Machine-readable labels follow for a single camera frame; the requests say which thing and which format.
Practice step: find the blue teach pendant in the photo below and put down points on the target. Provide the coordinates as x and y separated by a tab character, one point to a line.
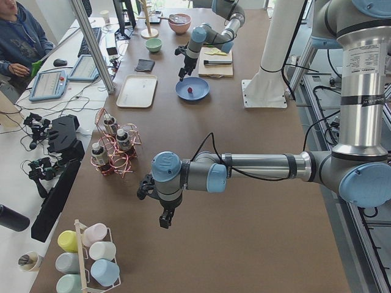
48	85
84	70

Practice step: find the blue plate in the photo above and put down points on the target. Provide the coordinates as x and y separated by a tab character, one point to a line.
200	88

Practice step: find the green bowl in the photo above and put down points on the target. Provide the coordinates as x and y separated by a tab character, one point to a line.
153	45

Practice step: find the dark drink bottle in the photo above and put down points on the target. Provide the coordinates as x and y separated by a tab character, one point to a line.
124	142
110	124
100	159

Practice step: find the pink bowl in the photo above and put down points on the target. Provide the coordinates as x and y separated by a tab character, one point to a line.
180	28

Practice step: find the black computer mouse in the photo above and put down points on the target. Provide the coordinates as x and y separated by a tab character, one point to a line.
59	63

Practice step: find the cream rabbit tray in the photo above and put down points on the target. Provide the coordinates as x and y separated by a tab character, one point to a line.
137	91

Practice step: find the seated person blue hoodie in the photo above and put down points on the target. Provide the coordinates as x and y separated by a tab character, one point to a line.
23	42

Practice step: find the paper cup with utensils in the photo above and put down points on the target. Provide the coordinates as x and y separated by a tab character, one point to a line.
30	262

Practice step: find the white cup rack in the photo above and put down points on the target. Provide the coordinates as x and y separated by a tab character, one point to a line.
88	283

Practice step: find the grey folded cloth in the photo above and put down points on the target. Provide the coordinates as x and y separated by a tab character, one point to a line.
145	65

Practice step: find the metal ice scoop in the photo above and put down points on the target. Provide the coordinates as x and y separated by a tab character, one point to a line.
175	18

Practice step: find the dark drink bottle back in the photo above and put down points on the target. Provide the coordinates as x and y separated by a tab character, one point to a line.
110	124

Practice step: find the black long bar device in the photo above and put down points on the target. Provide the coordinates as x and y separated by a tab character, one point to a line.
54	203

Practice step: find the copper wire bottle rack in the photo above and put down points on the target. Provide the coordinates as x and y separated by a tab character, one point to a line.
120	161

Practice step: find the white pillar with base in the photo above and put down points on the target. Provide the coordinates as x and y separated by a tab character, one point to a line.
267	88

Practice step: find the white cup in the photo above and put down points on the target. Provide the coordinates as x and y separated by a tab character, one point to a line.
102	250

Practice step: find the dark drink bottle front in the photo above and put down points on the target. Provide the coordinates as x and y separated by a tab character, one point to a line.
100	159

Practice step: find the pale green cup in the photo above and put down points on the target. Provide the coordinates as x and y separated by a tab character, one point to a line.
69	283

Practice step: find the light blue cup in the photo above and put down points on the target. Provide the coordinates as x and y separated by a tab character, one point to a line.
105	272

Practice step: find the blue teach pendant lower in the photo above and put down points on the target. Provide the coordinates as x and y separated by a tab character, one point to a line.
48	85

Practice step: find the aluminium frame post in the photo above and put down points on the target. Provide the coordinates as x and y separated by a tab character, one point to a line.
83	20

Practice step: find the dark drink bottle middle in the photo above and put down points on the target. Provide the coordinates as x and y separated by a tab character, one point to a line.
124	142

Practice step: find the yellow cup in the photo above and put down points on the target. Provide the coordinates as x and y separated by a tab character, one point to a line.
67	241

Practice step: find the steel muddler black cap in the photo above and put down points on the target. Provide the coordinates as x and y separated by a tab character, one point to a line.
217	62

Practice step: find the grey cup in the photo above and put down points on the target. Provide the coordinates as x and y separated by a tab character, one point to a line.
68	263

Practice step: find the black thermos bottle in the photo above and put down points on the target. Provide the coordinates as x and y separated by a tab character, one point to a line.
13	220

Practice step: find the blue teach pendant upper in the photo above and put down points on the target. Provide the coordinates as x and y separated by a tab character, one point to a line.
84	70

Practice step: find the wooden cup stand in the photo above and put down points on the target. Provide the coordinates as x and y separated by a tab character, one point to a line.
149	32

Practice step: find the black bracket device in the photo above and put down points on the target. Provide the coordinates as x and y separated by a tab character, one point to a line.
62	139

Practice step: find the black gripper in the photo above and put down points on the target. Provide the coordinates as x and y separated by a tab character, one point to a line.
189	62
168	208

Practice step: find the wooden cutting board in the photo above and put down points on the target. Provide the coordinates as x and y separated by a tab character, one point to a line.
214	71

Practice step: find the yellow plastic knife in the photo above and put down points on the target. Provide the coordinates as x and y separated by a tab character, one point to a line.
215	53

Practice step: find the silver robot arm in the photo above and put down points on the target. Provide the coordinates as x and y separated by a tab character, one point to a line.
205	34
356	168

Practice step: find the pink cup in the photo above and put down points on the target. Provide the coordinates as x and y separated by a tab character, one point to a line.
93	234

